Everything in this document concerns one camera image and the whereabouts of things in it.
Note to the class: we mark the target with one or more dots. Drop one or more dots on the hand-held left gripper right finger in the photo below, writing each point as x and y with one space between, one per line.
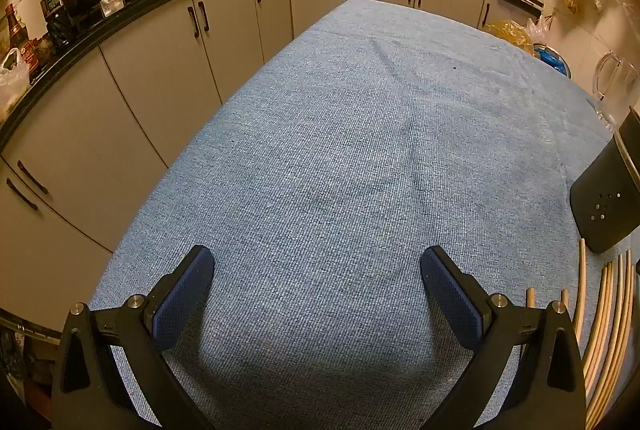
452 300

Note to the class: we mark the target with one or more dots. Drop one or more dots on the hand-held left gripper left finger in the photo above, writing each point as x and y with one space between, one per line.
182 297

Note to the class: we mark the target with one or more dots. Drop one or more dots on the wooden dish rack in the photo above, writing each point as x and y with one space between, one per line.
582 270

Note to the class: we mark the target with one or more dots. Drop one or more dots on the black utensil holder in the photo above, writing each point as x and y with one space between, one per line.
605 195

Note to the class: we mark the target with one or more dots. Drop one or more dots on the blue tablecloth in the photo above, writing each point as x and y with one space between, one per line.
325 135

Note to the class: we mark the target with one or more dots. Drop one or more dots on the beige kitchen cabinet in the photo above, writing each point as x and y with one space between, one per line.
150 85

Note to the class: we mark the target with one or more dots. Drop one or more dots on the blue plastic bag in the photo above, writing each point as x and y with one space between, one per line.
552 60

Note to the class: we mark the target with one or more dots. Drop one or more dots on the clear glass pitcher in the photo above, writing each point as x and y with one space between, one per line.
617 85

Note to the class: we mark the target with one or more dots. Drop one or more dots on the yellow plastic bag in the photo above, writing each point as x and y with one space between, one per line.
510 35

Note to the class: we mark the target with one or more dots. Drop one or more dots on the white plastic bag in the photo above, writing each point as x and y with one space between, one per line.
12 80

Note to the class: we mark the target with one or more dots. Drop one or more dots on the red seasoning packet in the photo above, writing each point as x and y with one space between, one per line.
35 52

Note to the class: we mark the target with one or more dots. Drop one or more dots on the dark oil bottle yellow cap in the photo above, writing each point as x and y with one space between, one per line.
55 15

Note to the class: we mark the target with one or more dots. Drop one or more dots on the dark sauce bottle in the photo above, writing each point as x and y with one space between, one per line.
15 27

